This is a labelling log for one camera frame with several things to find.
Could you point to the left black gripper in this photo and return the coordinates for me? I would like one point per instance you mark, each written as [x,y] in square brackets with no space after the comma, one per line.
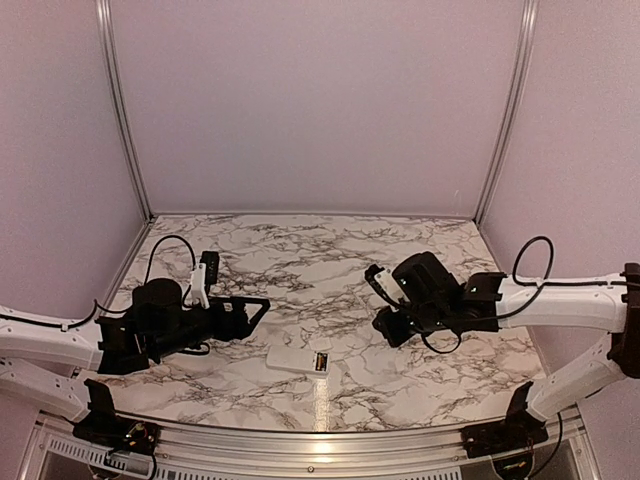
[240,327]

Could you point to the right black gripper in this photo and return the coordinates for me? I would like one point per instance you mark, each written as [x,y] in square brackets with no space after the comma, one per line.
[395,336]

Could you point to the white remote control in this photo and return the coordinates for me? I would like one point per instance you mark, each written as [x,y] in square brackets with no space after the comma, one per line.
[294,360]

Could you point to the white battery cover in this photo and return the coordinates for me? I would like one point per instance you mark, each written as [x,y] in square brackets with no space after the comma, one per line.
[320,344]

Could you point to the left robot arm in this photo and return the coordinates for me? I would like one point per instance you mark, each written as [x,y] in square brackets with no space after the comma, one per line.
[156,325]

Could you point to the battery in remote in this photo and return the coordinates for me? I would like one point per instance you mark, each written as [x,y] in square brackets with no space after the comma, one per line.
[321,362]

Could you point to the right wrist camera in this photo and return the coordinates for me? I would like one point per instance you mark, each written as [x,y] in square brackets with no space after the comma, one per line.
[383,283]

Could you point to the front aluminium rail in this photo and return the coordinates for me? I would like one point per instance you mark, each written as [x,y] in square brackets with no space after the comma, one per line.
[186,451]

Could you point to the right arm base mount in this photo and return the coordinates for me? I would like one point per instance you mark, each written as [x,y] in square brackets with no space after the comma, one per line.
[497,437]

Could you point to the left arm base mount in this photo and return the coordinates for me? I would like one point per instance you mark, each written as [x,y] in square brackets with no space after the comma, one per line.
[119,433]

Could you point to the right aluminium frame post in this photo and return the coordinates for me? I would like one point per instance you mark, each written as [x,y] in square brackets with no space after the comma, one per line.
[523,53]

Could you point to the aluminium frame post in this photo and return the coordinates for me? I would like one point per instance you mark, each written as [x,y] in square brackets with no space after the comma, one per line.
[523,53]
[109,49]

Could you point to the left aluminium frame post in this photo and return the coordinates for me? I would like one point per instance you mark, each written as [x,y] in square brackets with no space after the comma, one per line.
[109,49]

